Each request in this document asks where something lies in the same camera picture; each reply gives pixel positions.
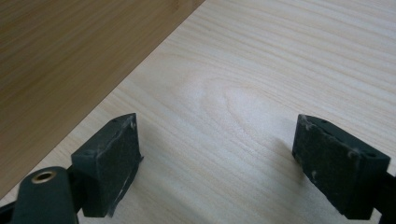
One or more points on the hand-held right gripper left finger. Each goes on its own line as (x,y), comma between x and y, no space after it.
(106,168)

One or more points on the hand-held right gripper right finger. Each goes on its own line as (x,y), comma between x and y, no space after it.
(336,168)

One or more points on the wooden tea box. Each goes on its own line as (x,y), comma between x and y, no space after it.
(62,68)

